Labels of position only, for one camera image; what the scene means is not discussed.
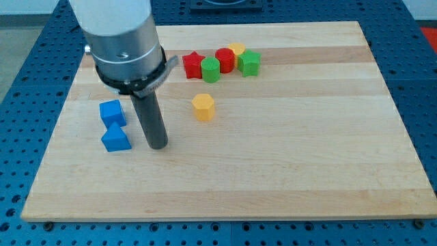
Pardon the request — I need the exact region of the yellow cylinder block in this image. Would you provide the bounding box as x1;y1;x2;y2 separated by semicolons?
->
227;42;246;68

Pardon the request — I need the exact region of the blue triangle block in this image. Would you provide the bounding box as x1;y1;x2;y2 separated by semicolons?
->
101;122;132;152

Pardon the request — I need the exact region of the green star block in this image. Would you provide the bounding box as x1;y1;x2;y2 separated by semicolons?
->
237;49;262;77

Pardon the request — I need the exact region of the red star block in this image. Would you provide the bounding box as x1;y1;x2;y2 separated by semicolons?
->
182;51;206;79

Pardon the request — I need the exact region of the blue cube block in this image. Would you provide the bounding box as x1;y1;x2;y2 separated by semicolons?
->
99;100;127;128

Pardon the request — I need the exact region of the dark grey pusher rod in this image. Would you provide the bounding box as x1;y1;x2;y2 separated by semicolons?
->
130;92;168;150

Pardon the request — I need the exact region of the yellow hexagon block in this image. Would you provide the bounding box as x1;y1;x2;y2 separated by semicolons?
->
192;94;215;121

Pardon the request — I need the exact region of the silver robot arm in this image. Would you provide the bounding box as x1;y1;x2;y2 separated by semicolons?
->
70;0;178;150

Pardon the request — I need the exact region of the red cylinder block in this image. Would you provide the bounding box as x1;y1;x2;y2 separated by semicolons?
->
215;48;235;73

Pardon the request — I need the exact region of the green cylinder block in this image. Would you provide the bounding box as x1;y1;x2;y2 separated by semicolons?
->
201;57;220;83

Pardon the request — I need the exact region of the wooden board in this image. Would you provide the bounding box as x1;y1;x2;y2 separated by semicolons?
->
21;21;436;222

